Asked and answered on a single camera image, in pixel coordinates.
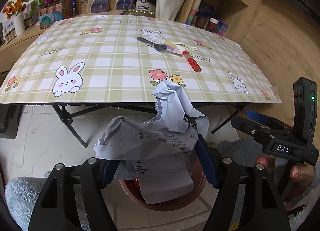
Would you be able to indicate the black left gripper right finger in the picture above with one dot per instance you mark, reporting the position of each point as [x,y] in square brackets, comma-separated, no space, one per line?
[223,174]

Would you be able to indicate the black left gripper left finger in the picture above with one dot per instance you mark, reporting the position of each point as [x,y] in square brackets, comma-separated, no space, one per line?
[95,175]

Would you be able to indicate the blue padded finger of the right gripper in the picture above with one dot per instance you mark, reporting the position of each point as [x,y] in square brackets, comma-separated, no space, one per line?
[258,117]

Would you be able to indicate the white paper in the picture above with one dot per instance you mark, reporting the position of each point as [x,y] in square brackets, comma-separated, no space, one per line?
[157,151]

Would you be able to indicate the dark red trash bin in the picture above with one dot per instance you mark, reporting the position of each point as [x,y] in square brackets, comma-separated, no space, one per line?
[169,200]

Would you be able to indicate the right hand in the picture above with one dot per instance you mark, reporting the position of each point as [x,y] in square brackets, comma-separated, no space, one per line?
[301,176]

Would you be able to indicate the cream plastic fork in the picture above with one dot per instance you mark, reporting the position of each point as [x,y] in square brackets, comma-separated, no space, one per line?
[186,46]

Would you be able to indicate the small blue purple box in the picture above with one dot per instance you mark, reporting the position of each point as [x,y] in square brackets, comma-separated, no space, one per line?
[221,28]

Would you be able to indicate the red paper cup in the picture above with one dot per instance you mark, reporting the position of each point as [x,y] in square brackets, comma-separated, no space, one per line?
[211,25]

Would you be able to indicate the colourful candle card pack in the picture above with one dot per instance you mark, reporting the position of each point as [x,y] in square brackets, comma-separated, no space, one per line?
[171,47]

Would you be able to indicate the black plastic spoon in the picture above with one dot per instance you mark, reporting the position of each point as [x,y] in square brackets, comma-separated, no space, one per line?
[150,42]

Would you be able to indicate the green plaid bunny tablecloth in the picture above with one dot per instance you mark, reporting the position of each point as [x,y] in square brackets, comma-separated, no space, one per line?
[98,59]

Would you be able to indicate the stack of pastel cups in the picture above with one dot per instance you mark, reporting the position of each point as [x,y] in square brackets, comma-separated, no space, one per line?
[193,11]

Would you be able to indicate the white flower vase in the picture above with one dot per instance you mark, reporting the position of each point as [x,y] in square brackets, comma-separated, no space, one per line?
[168,9]

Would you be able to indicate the gold and blue gift box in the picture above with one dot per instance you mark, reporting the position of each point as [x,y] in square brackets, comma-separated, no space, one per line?
[91,6]

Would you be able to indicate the black folding table frame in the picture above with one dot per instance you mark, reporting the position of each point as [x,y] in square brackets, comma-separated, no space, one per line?
[43,130]

